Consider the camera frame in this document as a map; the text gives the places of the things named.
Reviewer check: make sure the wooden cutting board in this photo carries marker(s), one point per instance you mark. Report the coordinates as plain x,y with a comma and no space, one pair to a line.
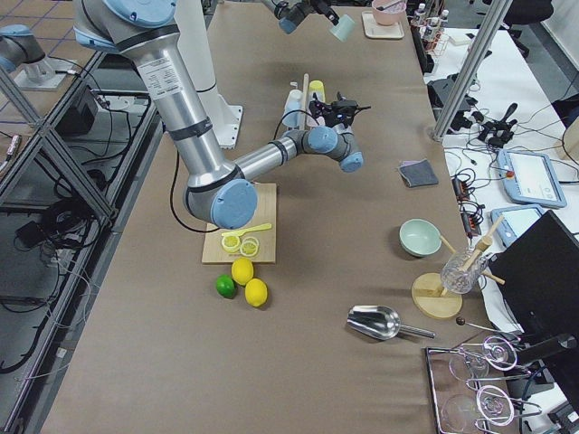
213,252

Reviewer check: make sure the aluminium frame post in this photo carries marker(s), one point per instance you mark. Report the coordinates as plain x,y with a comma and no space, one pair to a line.
478,48

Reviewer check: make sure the green lime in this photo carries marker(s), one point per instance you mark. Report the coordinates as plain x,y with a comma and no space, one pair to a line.
225,286

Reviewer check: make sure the green cup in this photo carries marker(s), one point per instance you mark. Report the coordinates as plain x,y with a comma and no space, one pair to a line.
343,28

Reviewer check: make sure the black computer monitor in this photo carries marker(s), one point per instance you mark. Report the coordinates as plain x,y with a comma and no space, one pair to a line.
540,270

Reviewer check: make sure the yellow cup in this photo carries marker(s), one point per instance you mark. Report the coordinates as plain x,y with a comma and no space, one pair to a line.
316,91

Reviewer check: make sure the green bowl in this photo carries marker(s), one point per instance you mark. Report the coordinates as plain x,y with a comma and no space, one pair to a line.
419,238

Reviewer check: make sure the blue teach pendant tablet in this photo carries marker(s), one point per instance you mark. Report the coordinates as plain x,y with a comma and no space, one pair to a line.
530,178

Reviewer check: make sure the grey folded cloth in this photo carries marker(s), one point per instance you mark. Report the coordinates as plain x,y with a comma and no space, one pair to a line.
417,173

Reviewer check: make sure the lower hanging wine glass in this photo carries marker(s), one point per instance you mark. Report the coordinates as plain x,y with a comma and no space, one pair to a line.
486,410

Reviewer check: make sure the clear glass mug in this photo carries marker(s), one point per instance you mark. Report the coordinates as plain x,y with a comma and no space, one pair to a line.
459,279

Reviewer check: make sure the black wine glass rack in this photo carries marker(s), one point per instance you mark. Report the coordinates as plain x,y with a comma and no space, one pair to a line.
468,390

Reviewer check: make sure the blue cup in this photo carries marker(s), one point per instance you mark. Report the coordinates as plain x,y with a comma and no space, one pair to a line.
292,107

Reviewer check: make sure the hanging wine glass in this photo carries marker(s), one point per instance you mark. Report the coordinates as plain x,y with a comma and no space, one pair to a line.
486,410
475,361

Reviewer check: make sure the lemon slice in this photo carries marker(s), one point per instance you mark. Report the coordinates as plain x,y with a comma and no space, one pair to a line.
231,243
250,247

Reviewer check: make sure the pink bowl of ice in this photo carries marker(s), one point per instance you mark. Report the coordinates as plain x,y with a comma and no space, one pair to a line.
388,12

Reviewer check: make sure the metal scoop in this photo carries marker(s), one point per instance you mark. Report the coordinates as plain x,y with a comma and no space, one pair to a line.
381,323

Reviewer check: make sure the wooden mug tree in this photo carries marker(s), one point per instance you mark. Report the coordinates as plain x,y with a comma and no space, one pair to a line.
439,295

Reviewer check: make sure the cream plastic tray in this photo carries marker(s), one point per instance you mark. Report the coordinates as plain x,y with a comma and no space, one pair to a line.
374,30

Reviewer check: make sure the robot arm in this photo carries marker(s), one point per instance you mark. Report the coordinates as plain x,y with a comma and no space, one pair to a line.
290,14
167,42

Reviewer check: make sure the whole yellow lemon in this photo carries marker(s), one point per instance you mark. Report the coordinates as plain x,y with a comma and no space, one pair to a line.
256,292
242,271

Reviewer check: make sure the upper hanging wine glass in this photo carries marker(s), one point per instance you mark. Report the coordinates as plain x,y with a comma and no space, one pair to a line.
475,361

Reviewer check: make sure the yellow plastic knife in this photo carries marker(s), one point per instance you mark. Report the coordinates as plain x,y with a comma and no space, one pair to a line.
261,227

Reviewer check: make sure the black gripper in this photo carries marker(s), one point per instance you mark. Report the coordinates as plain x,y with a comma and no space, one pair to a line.
317,108
302,11

